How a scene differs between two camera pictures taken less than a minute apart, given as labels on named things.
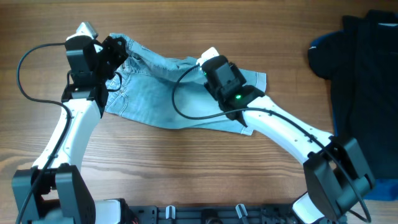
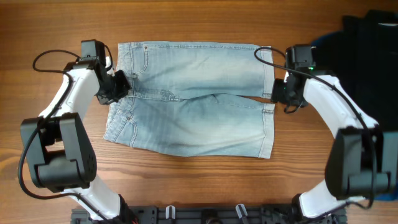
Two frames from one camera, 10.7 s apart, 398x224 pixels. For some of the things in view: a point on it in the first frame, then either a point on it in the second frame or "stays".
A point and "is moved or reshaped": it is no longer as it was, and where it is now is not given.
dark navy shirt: x=361 y=61 stays
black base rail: x=212 y=214 stays
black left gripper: x=109 y=45 → x=124 y=87
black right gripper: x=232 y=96 → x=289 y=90
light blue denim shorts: x=155 y=89 is moved or reshaped
